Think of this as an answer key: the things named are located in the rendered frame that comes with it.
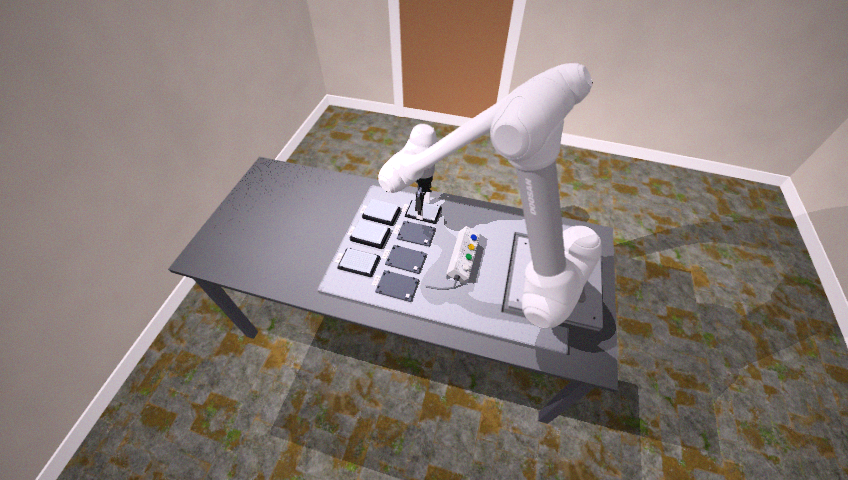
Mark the white button panel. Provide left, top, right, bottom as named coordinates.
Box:
left=426, top=226, right=480, bottom=290

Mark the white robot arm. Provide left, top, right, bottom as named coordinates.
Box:
left=378, top=63, right=602, bottom=329

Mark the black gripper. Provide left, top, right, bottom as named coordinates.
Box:
left=415, top=176, right=433, bottom=220

